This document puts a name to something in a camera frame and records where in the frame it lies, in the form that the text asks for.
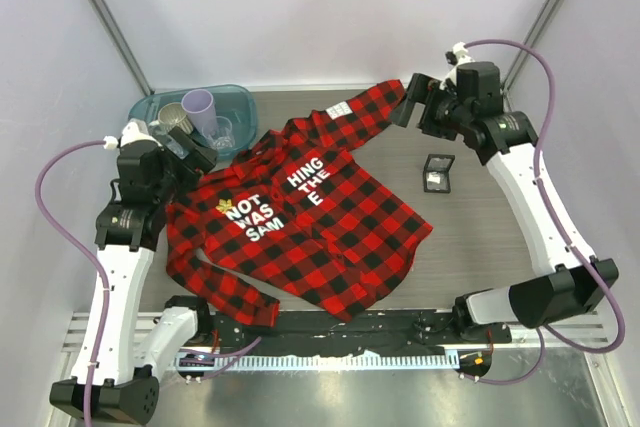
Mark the lilac plastic cup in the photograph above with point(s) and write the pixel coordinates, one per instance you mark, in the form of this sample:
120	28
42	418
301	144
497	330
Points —
199	105

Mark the small black jewellery box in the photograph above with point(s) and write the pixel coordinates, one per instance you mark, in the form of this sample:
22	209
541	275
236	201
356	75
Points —
436	173

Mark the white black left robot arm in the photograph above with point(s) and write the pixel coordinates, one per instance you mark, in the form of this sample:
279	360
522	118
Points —
114	379

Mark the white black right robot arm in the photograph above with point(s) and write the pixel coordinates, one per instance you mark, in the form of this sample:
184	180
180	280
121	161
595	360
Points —
570	279

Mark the red black plaid shirt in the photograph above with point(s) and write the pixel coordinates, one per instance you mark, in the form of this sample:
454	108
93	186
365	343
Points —
297	212

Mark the grey ribbed ceramic mug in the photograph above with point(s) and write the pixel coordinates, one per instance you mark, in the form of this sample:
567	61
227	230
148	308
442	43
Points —
170	116

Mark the teal plastic bin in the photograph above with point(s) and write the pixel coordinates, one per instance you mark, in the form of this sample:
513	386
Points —
231	101

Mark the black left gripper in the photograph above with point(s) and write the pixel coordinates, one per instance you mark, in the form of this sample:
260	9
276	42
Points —
200	160

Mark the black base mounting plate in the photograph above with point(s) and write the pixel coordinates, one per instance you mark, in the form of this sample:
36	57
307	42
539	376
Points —
311	333

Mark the white slotted cable duct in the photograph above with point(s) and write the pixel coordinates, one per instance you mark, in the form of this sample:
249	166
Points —
368	361

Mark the clear drinking glass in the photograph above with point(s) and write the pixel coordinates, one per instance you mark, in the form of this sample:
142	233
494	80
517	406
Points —
221	136

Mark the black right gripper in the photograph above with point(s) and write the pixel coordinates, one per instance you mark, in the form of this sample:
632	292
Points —
427	91

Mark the clear plastic cup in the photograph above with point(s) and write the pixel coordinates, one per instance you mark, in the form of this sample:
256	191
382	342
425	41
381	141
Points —
161	133

